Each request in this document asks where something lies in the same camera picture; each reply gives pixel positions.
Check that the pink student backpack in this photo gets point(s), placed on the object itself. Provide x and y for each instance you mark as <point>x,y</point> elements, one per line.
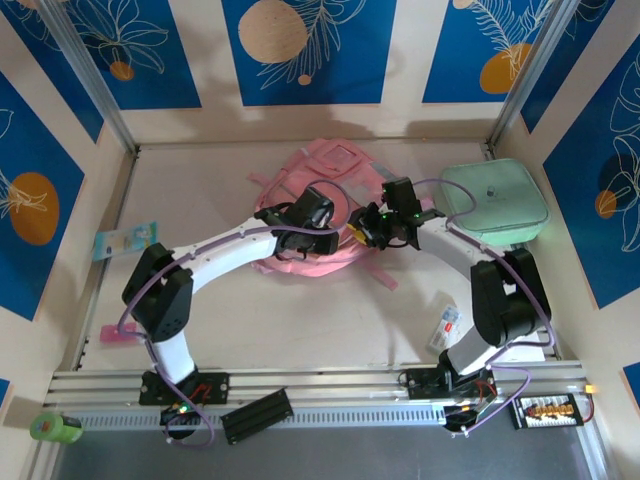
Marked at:
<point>325,160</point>

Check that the clear packet red label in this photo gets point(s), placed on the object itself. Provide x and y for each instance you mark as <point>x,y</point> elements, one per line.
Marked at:
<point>445,330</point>

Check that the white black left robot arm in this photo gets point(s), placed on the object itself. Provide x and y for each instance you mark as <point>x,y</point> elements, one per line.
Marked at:
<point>160,300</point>

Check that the mint green zip case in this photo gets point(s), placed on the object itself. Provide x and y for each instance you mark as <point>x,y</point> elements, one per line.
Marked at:
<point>495,190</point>

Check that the black ribbed block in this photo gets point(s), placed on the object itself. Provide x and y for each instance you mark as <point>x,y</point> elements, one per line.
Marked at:
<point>257,415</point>

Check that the light blue tissue packet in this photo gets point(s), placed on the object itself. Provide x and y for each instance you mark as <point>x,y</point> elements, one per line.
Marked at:
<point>120,240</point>

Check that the control board orange light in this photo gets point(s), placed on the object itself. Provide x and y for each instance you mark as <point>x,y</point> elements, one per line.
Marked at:
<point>465,415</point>

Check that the control board green light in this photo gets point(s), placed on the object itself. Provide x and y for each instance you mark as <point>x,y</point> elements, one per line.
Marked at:
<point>181,410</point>

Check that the pink white pill box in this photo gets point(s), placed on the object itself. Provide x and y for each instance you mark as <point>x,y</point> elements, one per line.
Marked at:
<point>115,334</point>

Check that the black power distribution board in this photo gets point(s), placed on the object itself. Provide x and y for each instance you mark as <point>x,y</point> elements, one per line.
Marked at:
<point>545,411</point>

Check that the yellow power connector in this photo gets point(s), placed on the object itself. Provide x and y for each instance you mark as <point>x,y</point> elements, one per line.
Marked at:
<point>592,389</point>

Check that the green tape roll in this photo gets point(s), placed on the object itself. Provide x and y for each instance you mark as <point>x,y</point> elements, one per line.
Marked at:
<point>55,429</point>

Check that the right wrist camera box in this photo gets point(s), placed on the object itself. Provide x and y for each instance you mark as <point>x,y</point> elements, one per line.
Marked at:
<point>400,195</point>

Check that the aluminium frame rail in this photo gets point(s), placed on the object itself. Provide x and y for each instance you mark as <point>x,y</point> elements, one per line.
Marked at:
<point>325,382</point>

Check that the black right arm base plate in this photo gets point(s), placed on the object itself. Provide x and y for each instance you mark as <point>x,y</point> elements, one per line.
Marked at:
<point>420,382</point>

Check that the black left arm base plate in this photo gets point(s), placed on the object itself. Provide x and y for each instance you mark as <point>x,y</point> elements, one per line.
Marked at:
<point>215,387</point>

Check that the aluminium corner post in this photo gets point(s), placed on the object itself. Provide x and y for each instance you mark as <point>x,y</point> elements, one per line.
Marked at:
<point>536,60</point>
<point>84,60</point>

